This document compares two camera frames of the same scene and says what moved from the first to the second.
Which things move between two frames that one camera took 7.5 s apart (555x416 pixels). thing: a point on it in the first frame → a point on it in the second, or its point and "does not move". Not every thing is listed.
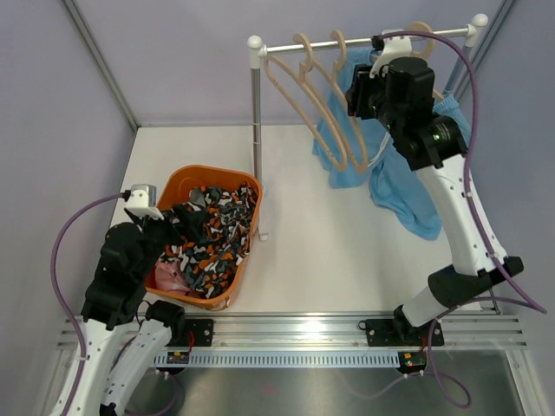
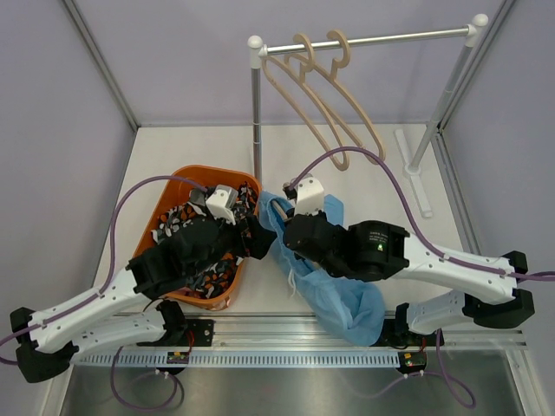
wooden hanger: x=329 y=81 → x=337 y=54
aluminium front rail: x=463 y=332 does not move
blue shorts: x=355 y=151 → x=353 y=309
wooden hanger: x=422 y=27 → x=279 y=209
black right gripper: x=361 y=86 → x=322 y=214
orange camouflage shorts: x=207 y=263 does not move
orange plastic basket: x=179 y=186 does not move
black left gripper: x=192 y=225 → x=259 y=240
